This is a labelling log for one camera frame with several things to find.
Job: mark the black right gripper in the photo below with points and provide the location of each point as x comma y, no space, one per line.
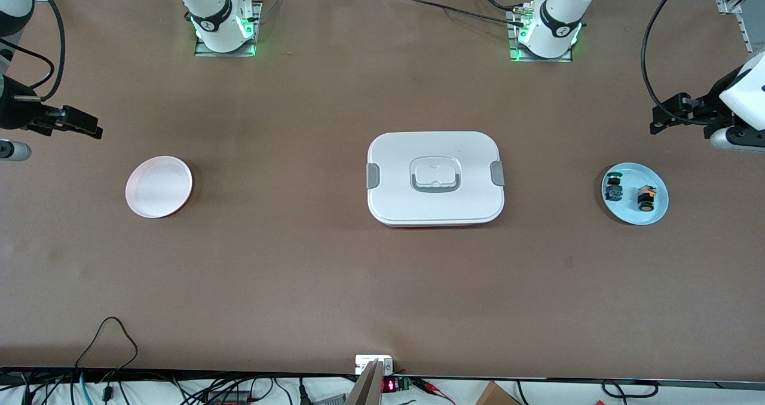
17,111

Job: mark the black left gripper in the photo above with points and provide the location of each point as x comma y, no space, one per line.
707,110

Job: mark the orange push button switch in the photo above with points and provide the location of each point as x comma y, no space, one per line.
645,199

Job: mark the light blue round plate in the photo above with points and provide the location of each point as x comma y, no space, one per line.
630,208

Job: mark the pink round plate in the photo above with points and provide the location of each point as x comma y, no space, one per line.
158,187

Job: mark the white lunch box grey clips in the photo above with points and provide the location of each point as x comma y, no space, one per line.
436,202

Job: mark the brown cardboard box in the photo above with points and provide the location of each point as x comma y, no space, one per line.
496,396

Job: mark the red clip leads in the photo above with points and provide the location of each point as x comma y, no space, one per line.
433,388

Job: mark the red digit display module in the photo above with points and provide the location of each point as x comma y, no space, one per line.
391,385

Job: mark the aluminium frame rail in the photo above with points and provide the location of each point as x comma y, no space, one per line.
744,31

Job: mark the green push button switch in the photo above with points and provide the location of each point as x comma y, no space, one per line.
613,187

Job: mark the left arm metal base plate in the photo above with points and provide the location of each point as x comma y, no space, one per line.
512,40

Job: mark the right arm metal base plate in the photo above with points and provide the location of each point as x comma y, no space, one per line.
257,34

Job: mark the small metal bracket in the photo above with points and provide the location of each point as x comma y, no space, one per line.
373,360

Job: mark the grey aluminium profile post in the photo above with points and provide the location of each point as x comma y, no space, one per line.
366,387

